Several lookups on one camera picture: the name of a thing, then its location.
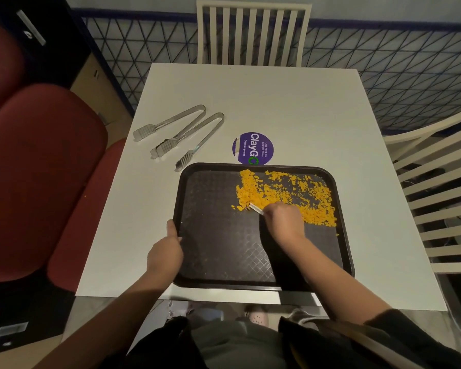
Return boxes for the person's left hand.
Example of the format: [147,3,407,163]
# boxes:
[146,220,185,279]

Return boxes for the person's right hand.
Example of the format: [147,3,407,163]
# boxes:
[260,201,307,246]

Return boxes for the black plastic tray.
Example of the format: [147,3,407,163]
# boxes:
[172,162,355,292]

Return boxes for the person's left forearm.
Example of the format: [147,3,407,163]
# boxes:
[35,271,174,369]

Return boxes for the person's right forearm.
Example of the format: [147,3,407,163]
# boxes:
[287,236,393,325]

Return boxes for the pile of orange pieces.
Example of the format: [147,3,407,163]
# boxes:
[230,169,339,237]

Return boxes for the metal serving tongs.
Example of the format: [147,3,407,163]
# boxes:
[132,104,206,159]
[154,112,225,172]

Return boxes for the round purple sticker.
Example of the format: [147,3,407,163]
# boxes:
[232,131,274,166]

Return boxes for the pink perforated shoe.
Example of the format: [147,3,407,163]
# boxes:
[245,304,270,327]

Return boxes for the black bag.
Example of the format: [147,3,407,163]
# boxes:
[130,316,201,369]

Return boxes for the grey trousers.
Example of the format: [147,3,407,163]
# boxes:
[191,317,289,369]

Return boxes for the red upholstered chair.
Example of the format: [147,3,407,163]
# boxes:
[0,15,27,119]
[0,84,128,293]

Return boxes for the beige wooden cabinet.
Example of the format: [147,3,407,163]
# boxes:
[70,54,133,128]

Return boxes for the black box with label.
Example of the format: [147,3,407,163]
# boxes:
[0,273,76,356]

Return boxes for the white slatted chair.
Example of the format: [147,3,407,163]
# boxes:
[382,105,461,275]
[196,0,313,67]

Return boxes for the black shirt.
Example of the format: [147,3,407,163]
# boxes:
[278,309,461,369]

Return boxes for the dark cabinet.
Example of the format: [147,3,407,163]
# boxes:
[0,0,93,89]

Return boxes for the tan shoulder strap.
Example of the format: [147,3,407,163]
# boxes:
[315,319,412,369]

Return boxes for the blue wire mesh fence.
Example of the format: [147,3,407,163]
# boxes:
[72,7,461,136]

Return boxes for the silver cabinet handle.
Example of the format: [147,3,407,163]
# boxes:
[16,10,47,47]

